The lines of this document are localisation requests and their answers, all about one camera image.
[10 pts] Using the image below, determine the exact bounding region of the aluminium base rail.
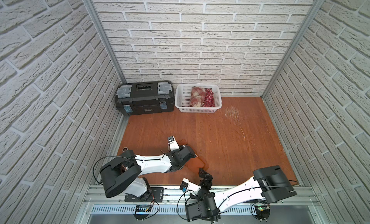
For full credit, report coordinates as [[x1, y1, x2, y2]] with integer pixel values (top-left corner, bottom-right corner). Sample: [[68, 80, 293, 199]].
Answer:
[[83, 184, 321, 207]]

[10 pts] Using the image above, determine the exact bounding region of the white plastic basket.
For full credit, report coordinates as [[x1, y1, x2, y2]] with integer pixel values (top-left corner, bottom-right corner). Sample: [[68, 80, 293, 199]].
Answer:
[[175, 84, 222, 113]]

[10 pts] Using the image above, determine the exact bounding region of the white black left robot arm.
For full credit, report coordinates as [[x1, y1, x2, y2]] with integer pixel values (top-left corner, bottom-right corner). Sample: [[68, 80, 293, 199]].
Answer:
[[99, 145, 196, 198]]

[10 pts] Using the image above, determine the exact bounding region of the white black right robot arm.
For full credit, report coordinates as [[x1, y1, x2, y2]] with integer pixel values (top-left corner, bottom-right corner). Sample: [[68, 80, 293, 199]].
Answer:
[[180, 166, 297, 223]]

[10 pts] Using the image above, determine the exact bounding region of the orange brown skirt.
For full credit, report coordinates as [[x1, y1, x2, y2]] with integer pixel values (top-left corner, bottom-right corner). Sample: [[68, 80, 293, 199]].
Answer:
[[178, 139, 206, 176]]

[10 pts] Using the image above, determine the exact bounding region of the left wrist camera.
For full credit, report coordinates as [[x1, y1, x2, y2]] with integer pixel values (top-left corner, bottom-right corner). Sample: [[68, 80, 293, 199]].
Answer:
[[168, 136, 180, 152]]

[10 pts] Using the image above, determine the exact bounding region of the left controller board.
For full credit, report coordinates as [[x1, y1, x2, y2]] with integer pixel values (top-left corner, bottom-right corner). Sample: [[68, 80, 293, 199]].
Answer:
[[134, 205, 156, 221]]

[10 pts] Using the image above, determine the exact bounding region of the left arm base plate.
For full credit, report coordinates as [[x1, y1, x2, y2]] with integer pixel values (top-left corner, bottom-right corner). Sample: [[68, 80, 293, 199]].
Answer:
[[124, 187, 164, 203]]

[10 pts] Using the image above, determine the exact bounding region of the controller board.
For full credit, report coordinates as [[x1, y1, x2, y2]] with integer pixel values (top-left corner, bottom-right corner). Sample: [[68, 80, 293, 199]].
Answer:
[[251, 203, 270, 221], [134, 205, 156, 221]]

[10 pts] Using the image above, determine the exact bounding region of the black plastic toolbox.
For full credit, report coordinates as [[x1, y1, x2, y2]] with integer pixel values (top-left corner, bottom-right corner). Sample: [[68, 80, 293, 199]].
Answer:
[[115, 81, 174, 116]]

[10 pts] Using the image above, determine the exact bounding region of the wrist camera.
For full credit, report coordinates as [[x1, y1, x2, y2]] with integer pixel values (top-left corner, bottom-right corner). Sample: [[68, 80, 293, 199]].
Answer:
[[180, 178, 201, 195], [168, 136, 180, 152]]

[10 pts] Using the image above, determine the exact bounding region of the red plaid skirt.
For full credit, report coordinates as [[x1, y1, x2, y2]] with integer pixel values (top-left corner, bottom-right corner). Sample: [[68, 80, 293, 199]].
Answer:
[[189, 87, 206, 107]]

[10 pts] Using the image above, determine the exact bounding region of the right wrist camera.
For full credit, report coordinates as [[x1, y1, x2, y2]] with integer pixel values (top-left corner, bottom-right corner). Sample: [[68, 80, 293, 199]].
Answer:
[[180, 178, 201, 195]]

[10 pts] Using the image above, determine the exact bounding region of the red polka dot skirt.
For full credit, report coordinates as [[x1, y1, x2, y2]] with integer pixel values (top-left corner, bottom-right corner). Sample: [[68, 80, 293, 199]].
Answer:
[[202, 89, 215, 107]]

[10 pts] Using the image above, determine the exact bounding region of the right controller board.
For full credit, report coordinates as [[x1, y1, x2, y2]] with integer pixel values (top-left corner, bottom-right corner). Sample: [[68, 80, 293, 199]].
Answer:
[[251, 203, 270, 221]]

